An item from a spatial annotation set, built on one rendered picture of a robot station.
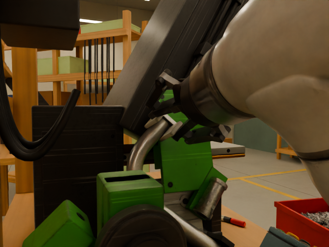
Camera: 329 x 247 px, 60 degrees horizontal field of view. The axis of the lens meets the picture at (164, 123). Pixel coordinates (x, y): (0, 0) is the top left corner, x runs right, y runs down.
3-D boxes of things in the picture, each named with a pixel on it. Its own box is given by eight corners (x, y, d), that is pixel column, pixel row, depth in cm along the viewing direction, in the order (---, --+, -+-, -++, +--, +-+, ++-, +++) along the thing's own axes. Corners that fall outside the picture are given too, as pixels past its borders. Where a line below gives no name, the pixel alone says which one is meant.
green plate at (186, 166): (198, 187, 67) (188, 100, 70) (216, 187, 59) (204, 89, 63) (151, 193, 62) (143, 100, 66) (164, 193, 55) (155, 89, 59)
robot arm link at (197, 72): (240, 15, 30) (212, 41, 36) (192, 69, 27) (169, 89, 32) (297, 75, 31) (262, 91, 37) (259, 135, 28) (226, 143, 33)
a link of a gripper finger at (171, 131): (180, 120, 50) (183, 123, 50) (167, 128, 57) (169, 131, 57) (170, 132, 49) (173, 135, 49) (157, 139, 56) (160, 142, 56)
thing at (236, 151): (214, 149, 93) (214, 139, 93) (245, 157, 78) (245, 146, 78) (91, 156, 79) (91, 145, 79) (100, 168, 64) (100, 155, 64)
